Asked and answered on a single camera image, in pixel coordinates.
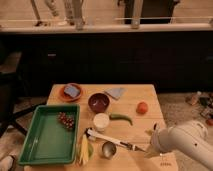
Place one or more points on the red grapes bunch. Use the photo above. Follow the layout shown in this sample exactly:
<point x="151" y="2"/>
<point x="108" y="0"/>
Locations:
<point x="68" y="122"/>

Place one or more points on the grey folded cloth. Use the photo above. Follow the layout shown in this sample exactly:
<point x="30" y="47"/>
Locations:
<point x="115" y="93"/>

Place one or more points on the white cup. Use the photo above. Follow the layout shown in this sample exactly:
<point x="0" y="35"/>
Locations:
<point x="101" y="121"/>

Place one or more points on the black office chair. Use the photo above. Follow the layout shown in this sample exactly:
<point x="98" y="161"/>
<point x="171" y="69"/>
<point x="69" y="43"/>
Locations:
<point x="7" y="102"/>

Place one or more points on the yellow corn cob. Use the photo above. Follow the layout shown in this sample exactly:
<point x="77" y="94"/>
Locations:
<point x="85" y="151"/>

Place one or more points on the small metal cup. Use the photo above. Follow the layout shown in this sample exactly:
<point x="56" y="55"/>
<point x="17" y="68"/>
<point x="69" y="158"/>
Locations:
<point x="109" y="149"/>

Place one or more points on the orange plate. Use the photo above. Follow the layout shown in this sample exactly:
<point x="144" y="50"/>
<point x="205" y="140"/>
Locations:
<point x="66" y="98"/>

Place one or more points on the blue sponge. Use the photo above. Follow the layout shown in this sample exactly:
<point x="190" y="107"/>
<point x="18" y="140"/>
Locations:
<point x="71" y="91"/>

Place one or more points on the dark red bowl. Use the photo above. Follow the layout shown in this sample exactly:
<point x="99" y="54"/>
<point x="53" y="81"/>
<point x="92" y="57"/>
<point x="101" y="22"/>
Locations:
<point x="98" y="102"/>

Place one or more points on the green chili pepper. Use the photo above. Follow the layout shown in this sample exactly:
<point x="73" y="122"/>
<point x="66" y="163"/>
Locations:
<point x="120" y="117"/>

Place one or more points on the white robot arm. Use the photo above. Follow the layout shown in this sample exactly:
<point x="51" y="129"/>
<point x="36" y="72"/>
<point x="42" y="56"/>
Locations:
<point x="188" y="138"/>

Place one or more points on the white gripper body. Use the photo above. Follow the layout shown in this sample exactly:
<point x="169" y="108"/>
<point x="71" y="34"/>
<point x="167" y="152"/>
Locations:
<point x="153" y="150"/>

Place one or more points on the green plastic tray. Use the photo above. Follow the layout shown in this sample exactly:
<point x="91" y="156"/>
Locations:
<point x="48" y="141"/>

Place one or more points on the orange tomato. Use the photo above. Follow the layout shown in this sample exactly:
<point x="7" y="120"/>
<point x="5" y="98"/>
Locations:
<point x="142" y="108"/>

